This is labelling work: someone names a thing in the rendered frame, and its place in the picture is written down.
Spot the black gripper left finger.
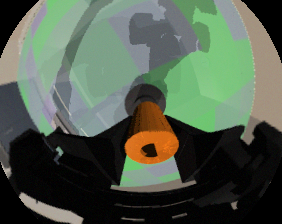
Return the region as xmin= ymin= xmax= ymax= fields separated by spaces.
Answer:
xmin=52 ymin=116 xmax=132 ymax=185

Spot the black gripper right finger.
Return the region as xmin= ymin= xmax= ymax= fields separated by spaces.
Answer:
xmin=164 ymin=115 xmax=246 ymax=184

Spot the orange knob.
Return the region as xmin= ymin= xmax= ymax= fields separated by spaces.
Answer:
xmin=125 ymin=101 xmax=180 ymax=164

